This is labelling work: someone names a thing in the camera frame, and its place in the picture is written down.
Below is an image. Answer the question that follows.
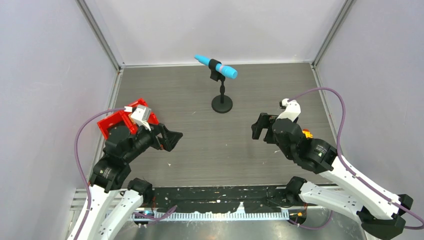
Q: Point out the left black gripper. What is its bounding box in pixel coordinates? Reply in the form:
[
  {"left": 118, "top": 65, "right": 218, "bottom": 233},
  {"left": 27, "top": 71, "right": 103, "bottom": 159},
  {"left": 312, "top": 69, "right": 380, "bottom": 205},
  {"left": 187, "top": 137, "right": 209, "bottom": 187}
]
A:
[{"left": 123, "top": 118, "right": 183, "bottom": 162}]

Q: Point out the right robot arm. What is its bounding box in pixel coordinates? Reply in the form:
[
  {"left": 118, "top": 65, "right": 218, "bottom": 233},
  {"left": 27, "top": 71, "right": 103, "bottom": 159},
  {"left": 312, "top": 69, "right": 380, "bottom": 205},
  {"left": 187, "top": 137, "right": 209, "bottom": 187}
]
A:
[{"left": 251, "top": 113, "right": 413, "bottom": 240}]

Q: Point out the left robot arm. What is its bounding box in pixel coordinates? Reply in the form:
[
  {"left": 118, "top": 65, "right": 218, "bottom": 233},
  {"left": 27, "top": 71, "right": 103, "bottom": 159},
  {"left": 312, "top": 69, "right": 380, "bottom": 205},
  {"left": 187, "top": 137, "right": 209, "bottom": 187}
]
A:
[{"left": 68, "top": 123, "right": 183, "bottom": 240}]

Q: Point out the yellow toy brick car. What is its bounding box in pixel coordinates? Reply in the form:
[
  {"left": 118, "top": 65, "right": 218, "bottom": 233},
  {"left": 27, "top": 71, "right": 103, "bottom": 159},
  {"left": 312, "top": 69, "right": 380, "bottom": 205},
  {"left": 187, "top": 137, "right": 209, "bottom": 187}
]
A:
[{"left": 302, "top": 129, "right": 314, "bottom": 139}]

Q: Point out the black microphone stand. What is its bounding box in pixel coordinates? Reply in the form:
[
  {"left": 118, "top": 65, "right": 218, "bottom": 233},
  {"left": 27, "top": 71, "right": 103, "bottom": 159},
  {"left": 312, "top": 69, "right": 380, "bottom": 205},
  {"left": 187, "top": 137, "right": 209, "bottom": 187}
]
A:
[{"left": 210, "top": 70, "right": 233, "bottom": 114}]

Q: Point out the red two-compartment bin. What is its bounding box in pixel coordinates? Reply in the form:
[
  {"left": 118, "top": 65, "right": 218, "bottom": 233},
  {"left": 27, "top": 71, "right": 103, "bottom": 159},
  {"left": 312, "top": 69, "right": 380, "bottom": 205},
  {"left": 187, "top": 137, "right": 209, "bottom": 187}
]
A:
[{"left": 97, "top": 98, "right": 160, "bottom": 140}]

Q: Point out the blue toy microphone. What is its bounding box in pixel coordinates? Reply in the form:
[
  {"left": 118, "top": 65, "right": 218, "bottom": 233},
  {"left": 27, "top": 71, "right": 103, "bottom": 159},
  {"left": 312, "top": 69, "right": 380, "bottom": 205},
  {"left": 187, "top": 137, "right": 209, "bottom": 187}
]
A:
[{"left": 194, "top": 54, "right": 238, "bottom": 79}]

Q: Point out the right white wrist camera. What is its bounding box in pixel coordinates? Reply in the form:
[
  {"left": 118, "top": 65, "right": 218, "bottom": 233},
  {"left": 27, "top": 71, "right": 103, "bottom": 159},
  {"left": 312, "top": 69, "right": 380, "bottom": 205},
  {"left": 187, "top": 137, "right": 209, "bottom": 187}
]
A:
[{"left": 277, "top": 98, "right": 301, "bottom": 122}]

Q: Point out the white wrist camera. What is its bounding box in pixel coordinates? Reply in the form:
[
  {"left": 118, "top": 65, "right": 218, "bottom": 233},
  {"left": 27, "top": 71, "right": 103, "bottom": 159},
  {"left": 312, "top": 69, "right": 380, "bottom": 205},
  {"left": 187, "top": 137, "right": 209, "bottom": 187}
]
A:
[
  {"left": 124, "top": 104, "right": 152, "bottom": 131},
  {"left": 277, "top": 98, "right": 301, "bottom": 122}
]

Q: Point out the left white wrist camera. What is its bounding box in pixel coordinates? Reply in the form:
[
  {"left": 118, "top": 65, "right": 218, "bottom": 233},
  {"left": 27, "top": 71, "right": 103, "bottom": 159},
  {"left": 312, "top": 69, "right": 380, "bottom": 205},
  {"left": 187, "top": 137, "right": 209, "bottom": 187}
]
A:
[{"left": 124, "top": 104, "right": 152, "bottom": 131}]

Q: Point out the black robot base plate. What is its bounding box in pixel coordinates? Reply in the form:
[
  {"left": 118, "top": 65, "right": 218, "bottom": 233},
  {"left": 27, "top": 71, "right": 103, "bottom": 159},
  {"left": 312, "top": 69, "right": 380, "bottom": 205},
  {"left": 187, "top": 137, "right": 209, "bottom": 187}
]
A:
[{"left": 141, "top": 185, "right": 306, "bottom": 214}]

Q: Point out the ribbed metal front rail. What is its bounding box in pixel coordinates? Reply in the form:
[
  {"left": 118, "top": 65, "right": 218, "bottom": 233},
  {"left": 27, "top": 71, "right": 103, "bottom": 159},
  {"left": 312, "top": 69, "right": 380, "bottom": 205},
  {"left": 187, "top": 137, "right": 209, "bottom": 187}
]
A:
[{"left": 82, "top": 210, "right": 292, "bottom": 222}]

